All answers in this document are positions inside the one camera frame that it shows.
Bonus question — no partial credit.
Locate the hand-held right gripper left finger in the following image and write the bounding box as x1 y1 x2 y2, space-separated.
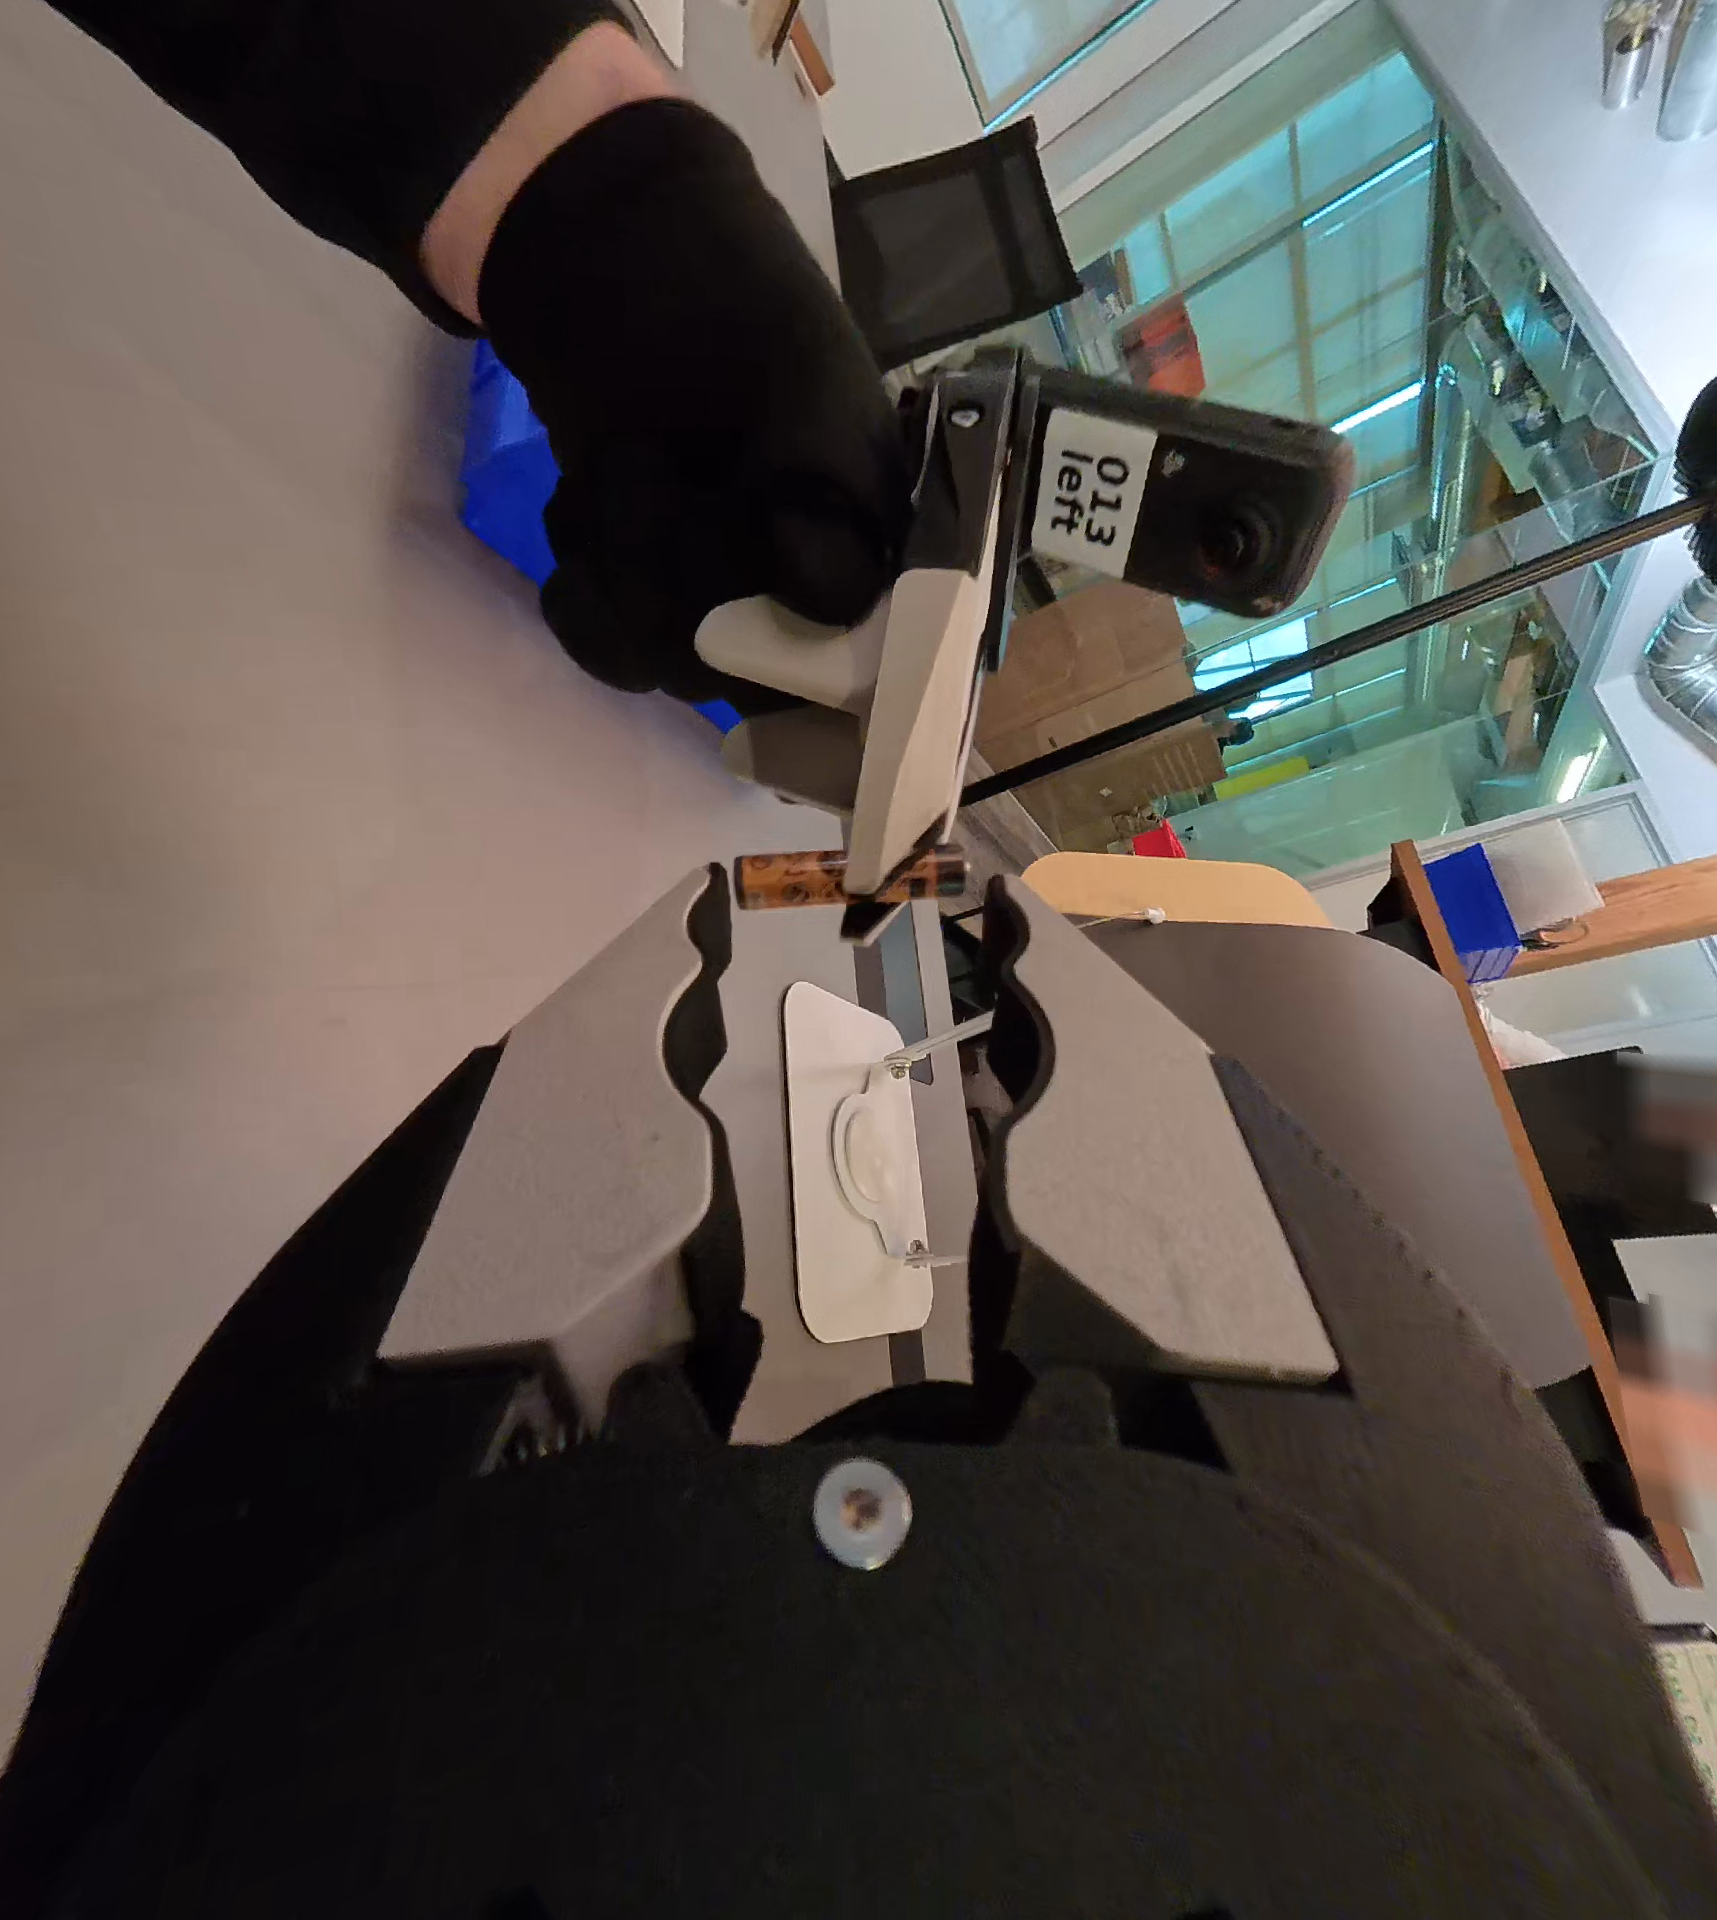
372 864 746 1427

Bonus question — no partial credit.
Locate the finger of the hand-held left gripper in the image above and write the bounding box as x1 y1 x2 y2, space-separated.
730 706 879 817
847 550 1006 907

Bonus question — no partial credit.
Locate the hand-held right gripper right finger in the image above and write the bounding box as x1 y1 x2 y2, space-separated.
965 875 1347 1435

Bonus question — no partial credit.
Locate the small brown battery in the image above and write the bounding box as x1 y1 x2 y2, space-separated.
736 845 975 914

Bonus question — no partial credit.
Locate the blue plastic bin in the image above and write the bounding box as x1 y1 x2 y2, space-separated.
456 335 746 739

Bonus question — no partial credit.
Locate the person's left forearm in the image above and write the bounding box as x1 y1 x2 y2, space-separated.
48 0 687 338

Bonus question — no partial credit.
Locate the person's left hand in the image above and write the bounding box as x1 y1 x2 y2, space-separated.
474 96 927 710

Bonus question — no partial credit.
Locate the orange 3D printer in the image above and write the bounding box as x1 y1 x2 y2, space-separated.
1110 291 1210 398

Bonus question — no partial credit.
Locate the wooden board with black mat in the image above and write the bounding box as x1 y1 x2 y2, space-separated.
1018 849 1677 1577

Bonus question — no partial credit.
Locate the white board stand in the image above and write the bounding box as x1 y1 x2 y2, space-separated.
780 976 1001 1349

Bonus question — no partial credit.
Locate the black office chair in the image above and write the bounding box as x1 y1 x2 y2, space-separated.
828 120 1088 372

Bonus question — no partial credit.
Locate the small blue bin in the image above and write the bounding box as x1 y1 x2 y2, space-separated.
1411 840 1538 983

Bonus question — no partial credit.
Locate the wooden standing desk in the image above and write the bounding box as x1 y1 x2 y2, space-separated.
1390 832 1717 1591

